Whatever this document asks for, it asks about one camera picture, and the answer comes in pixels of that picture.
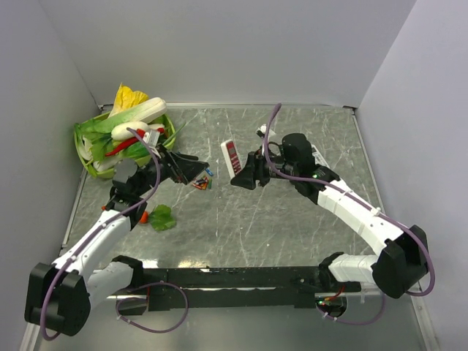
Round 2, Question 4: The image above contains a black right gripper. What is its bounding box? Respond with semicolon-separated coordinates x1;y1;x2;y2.
231;145;298;190

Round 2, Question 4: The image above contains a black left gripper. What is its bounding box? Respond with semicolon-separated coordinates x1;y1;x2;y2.
135;143;208;197

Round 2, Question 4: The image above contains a red white remote control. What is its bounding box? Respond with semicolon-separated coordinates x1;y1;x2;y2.
220;140;242;178

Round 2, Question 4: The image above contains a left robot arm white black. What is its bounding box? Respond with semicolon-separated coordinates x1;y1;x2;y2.
24;146;209;336

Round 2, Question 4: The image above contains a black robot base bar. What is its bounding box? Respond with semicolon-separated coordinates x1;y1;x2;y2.
105;255;363;314

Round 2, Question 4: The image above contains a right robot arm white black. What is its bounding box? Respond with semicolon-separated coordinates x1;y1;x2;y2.
221;133;430;298

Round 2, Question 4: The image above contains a pile of colourful batteries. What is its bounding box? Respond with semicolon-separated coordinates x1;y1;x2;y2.
192;175;212;190

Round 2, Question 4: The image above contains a white air conditioner remote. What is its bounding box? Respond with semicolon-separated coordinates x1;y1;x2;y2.
312;144;330;168

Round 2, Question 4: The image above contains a red chili pepper toy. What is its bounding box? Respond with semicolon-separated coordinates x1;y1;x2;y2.
105;128;168;156

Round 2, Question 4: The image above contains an orange carrot toy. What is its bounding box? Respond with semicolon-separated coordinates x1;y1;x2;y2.
140;203;177;233

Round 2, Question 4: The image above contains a white radish toy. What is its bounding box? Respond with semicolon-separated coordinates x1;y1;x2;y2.
110;121;149;141

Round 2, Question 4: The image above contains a napa cabbage toy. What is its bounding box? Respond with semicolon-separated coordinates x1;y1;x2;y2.
107;83;167;124

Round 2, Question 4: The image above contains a green plastic basket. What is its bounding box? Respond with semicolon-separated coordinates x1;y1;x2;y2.
74;112;179;179

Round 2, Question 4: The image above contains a green leafy vegetable toy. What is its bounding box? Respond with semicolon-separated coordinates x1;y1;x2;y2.
74;116;149;161

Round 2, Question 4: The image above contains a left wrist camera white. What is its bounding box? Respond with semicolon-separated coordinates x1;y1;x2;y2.
143;129;161;148

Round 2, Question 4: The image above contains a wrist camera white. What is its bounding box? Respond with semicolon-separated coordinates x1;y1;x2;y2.
256;124;266;138
143;129;161;148

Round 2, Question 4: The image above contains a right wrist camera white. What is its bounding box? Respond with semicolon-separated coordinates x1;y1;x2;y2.
256;124;266;138

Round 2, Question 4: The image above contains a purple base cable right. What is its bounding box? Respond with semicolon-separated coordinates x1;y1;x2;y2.
316;292;387;326

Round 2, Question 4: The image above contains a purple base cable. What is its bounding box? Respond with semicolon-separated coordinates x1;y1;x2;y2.
116;281;189;333
316;292;387;326

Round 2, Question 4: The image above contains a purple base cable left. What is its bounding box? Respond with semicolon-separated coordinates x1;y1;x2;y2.
116;281;189;333

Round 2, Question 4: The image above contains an aluminium frame rail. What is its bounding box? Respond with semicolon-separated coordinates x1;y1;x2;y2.
19;169;87;351

